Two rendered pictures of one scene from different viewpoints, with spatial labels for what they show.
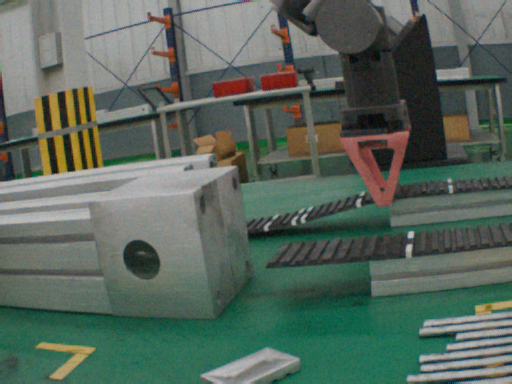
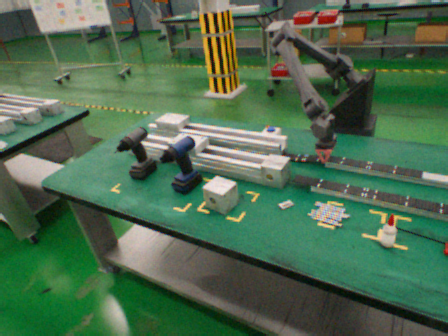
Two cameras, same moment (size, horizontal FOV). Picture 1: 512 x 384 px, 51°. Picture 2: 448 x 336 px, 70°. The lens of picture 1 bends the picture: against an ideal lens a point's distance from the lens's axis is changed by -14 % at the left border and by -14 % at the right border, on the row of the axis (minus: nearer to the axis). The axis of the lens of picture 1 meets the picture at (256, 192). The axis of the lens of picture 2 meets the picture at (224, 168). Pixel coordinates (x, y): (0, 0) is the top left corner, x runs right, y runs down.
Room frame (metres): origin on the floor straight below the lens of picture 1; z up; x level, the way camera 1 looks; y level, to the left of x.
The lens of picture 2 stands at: (-0.65, -0.07, 1.57)
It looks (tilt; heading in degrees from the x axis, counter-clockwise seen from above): 32 degrees down; 18
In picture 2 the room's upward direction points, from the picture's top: 9 degrees counter-clockwise
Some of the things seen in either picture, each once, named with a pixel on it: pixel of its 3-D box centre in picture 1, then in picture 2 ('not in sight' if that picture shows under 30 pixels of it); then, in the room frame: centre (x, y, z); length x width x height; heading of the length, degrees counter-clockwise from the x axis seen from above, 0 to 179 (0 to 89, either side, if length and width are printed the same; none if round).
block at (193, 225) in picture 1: (179, 237); (277, 169); (0.48, 0.07, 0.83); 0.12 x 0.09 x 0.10; 162
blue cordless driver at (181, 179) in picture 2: not in sight; (178, 168); (0.38, 0.46, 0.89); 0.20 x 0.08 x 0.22; 156
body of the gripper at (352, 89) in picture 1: (371, 87); (326, 135); (0.61, -0.13, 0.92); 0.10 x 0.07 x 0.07; 162
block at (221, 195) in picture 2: not in sight; (222, 193); (0.31, 0.26, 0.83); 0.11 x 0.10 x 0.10; 155
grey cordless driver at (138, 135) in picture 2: not in sight; (134, 157); (0.47, 0.71, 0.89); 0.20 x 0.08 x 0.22; 168
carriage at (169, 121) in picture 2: not in sight; (173, 123); (0.87, 0.67, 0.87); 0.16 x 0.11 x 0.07; 72
